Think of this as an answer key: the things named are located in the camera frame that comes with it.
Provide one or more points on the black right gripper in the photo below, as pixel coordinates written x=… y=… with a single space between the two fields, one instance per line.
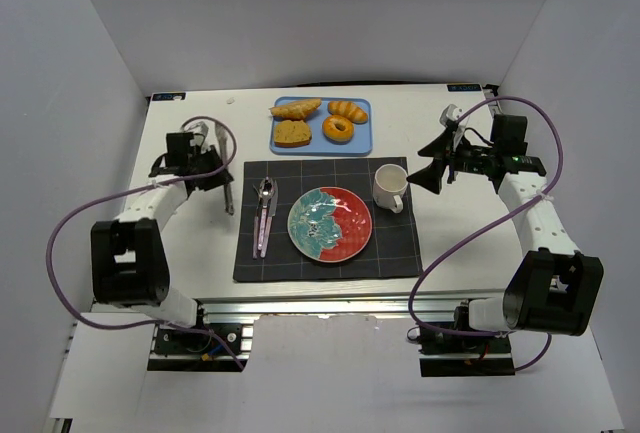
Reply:
x=448 y=159

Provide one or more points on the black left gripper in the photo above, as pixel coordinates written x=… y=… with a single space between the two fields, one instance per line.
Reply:
x=211 y=171

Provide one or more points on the metal tongs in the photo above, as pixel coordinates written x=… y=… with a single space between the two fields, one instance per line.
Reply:
x=221 y=137

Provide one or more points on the orange glazed bagel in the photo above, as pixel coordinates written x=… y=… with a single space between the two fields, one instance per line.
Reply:
x=338 y=129

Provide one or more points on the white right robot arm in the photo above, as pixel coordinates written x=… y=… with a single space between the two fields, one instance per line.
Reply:
x=555 y=286

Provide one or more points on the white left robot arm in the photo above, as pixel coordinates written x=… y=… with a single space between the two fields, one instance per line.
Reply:
x=128 y=260

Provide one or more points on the brown bread slice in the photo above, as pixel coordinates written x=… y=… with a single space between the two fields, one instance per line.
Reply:
x=291 y=134

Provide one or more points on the long crusty bread loaf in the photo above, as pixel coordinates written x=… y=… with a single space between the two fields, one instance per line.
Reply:
x=297 y=110

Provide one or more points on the white ceramic mug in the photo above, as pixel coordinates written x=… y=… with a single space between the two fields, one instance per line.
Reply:
x=390 y=184

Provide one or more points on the blue table label right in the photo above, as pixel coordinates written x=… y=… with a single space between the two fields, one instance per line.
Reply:
x=464 y=87

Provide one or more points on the blue table label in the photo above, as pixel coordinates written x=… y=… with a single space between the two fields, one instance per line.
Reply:
x=168 y=96
x=464 y=87

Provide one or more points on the blue table label left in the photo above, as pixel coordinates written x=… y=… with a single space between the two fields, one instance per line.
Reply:
x=168 y=96

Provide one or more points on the dark grey checked placemat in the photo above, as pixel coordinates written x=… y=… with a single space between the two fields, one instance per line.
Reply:
x=392 y=252

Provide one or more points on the striped croissant roll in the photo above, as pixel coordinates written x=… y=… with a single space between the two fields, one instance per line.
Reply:
x=349 y=110

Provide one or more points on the red and teal plate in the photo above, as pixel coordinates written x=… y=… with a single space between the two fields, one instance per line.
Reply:
x=330 y=224

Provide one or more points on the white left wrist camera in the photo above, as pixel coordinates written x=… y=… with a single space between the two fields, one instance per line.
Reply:
x=199 y=130

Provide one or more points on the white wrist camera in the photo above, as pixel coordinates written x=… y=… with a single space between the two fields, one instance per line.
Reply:
x=199 y=130
x=452 y=116

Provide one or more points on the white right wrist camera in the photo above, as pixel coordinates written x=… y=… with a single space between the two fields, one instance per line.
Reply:
x=452 y=116

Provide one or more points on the pink handled spoon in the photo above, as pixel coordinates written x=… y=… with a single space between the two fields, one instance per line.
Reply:
x=268 y=191

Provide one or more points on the pink handled knife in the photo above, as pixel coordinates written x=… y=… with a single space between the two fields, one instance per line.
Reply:
x=272 y=207

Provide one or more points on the pink handled fork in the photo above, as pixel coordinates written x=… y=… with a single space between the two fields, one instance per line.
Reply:
x=256 y=222

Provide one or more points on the aluminium table frame rail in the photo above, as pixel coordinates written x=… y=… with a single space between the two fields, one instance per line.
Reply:
x=428 y=306

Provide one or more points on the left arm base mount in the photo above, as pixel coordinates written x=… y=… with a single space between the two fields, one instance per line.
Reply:
x=177 y=351

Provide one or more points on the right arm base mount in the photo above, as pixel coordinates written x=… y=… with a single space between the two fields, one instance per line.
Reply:
x=454 y=356

